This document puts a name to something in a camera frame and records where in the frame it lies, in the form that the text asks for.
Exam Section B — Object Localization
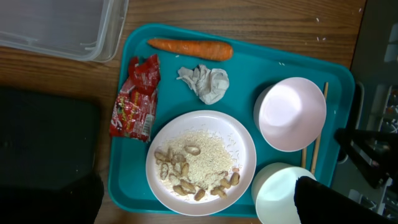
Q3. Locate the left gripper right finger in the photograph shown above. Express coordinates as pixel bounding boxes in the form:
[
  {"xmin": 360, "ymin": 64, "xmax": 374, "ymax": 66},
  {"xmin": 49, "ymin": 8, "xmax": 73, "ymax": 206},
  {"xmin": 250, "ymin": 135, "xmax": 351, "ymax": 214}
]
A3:
[{"xmin": 294, "ymin": 177, "xmax": 394, "ymax": 224}]

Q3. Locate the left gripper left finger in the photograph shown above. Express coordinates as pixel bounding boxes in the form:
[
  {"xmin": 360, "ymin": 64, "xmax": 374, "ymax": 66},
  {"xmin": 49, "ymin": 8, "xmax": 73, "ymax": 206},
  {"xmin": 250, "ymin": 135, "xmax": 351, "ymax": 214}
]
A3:
[{"xmin": 1, "ymin": 172, "xmax": 104, "ymax": 224}]

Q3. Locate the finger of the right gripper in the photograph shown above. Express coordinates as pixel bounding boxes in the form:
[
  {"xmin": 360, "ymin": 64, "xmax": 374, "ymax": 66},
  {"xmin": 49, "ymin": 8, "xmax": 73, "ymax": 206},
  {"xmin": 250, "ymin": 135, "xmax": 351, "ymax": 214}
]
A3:
[{"xmin": 334, "ymin": 128, "xmax": 398, "ymax": 190}]

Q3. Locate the white bowl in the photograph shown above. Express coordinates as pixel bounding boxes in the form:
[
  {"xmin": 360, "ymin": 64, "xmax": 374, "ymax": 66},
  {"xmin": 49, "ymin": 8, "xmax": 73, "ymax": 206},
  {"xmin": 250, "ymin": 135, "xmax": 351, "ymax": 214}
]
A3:
[{"xmin": 251, "ymin": 162, "xmax": 315, "ymax": 224}]

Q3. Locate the wooden chopstick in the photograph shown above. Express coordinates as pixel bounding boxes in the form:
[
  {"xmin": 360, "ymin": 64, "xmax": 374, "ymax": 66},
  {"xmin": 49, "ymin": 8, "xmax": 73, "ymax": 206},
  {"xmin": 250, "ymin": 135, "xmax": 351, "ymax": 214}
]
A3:
[
  {"xmin": 301, "ymin": 147, "xmax": 307, "ymax": 169},
  {"xmin": 310, "ymin": 82, "xmax": 329, "ymax": 175}
]

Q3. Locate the pink bowl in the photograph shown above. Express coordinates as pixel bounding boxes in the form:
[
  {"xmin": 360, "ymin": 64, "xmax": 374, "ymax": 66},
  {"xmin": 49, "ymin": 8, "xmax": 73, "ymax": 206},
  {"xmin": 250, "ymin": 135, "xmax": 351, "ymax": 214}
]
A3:
[{"xmin": 253, "ymin": 77, "xmax": 326, "ymax": 152}]

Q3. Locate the white tissue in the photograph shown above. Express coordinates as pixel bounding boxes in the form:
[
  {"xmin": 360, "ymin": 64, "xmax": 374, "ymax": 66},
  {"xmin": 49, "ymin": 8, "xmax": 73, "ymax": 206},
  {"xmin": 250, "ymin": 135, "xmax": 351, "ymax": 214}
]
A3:
[{"xmin": 177, "ymin": 64, "xmax": 229, "ymax": 105}]

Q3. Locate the orange carrot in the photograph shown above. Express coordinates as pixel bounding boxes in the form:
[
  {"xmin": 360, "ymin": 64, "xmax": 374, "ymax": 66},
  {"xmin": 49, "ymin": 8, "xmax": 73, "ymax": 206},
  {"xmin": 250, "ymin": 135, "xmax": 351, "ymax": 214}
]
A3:
[{"xmin": 147, "ymin": 38, "xmax": 234, "ymax": 61}]

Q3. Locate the grey dishwasher rack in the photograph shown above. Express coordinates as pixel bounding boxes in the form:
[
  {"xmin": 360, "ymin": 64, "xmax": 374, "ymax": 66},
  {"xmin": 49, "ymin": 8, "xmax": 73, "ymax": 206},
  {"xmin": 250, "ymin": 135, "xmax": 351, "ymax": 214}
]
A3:
[{"xmin": 331, "ymin": 0, "xmax": 397, "ymax": 222}]

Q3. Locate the black plastic tray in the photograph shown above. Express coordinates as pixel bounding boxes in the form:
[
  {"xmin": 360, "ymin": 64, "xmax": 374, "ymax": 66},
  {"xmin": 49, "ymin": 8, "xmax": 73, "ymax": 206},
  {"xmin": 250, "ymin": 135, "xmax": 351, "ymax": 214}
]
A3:
[{"xmin": 1, "ymin": 87, "xmax": 100, "ymax": 190}]

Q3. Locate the red snack wrapper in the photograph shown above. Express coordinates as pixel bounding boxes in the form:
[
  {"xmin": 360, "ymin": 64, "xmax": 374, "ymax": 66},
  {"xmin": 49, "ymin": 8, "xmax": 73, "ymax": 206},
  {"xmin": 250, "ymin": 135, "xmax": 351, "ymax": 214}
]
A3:
[{"xmin": 109, "ymin": 54, "xmax": 160, "ymax": 142}]

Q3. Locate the white plate with food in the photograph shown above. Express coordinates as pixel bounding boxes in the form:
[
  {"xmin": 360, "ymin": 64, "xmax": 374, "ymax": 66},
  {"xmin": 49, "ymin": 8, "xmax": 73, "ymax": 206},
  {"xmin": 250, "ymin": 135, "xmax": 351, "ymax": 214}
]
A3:
[{"xmin": 146, "ymin": 110, "xmax": 256, "ymax": 217}]

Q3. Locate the teal serving tray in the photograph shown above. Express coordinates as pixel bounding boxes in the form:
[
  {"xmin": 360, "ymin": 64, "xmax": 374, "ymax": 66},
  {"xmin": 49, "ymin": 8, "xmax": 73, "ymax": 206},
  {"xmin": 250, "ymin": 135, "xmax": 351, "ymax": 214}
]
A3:
[{"xmin": 108, "ymin": 24, "xmax": 355, "ymax": 213}]

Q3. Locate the clear plastic storage bin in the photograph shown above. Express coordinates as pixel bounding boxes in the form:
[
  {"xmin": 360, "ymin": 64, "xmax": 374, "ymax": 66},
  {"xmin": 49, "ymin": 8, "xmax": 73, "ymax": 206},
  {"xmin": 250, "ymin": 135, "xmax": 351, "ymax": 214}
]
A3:
[{"xmin": 1, "ymin": 0, "xmax": 129, "ymax": 62}]

